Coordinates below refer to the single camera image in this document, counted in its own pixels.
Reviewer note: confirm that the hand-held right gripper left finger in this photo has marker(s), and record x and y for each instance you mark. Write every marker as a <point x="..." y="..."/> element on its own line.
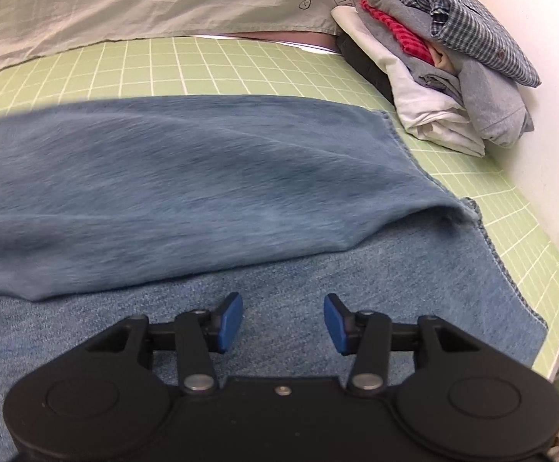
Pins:
<point x="228" y="322"/>

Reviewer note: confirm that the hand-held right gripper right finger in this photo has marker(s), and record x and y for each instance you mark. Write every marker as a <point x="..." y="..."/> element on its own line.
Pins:
<point x="339" y="322"/>

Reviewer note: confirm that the blue denim jeans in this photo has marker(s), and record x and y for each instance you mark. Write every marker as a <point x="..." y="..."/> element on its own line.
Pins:
<point x="188" y="192"/>

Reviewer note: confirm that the white folded garment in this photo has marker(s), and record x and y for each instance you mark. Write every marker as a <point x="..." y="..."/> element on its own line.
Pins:
<point x="424" y="106"/>

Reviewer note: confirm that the green grid cutting mat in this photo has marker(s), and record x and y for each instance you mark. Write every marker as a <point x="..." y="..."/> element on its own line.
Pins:
<point x="212" y="65"/>

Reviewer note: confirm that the black folded garment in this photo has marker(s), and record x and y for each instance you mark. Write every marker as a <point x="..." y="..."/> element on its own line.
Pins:
<point x="361" y="60"/>

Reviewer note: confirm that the grey folded garment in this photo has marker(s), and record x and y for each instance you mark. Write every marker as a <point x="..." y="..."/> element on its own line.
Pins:
<point x="491" y="101"/>

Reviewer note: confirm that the red checked garment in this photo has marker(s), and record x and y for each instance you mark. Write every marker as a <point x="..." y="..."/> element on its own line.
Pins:
<point x="404" y="33"/>

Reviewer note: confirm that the blue checked shirt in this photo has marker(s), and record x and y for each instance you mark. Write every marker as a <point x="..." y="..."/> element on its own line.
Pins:
<point x="476" y="33"/>

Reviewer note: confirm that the grey carrot printed sheet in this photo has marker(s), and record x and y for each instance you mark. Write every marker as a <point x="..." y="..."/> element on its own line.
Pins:
<point x="139" y="5"/>

